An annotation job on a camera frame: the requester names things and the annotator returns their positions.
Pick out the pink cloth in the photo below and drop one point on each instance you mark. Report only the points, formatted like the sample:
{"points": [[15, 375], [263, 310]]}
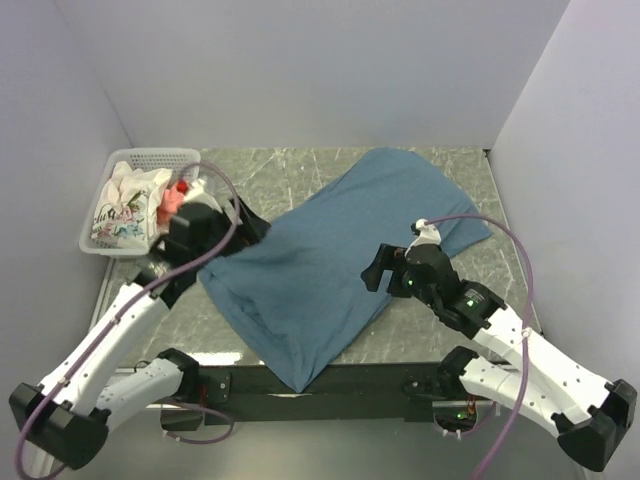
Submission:
{"points": [[173, 198]]}

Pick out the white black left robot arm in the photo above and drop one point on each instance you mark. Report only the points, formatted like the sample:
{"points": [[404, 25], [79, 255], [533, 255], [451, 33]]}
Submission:
{"points": [[70, 413]]}

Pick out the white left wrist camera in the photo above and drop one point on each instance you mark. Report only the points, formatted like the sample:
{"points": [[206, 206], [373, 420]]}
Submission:
{"points": [[196, 192]]}

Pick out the black base beam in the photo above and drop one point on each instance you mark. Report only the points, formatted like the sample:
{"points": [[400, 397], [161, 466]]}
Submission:
{"points": [[409, 391]]}

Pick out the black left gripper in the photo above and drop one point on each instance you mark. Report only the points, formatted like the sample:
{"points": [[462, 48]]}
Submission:
{"points": [[251, 229]]}

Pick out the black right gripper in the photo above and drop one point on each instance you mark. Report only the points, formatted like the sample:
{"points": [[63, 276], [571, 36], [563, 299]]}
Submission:
{"points": [[388, 258]]}

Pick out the blue pillowcase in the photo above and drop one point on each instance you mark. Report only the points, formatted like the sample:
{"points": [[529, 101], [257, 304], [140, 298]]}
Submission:
{"points": [[296, 298]]}

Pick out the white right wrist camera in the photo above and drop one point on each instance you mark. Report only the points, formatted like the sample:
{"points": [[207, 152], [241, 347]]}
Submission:
{"points": [[425, 234]]}

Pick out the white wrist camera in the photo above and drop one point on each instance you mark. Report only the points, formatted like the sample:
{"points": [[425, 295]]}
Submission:
{"points": [[425, 234], [196, 192]]}

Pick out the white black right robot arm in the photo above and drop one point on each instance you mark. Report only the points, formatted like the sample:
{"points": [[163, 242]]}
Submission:
{"points": [[327, 269]]}

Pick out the white printed cloth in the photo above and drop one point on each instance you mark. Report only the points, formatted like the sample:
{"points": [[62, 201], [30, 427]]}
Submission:
{"points": [[125, 214]]}

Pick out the white plastic basket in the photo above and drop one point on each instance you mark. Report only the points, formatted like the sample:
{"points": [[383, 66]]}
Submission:
{"points": [[138, 158]]}

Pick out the aluminium rail frame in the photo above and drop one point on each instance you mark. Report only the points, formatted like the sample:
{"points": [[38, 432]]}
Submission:
{"points": [[543, 384]]}

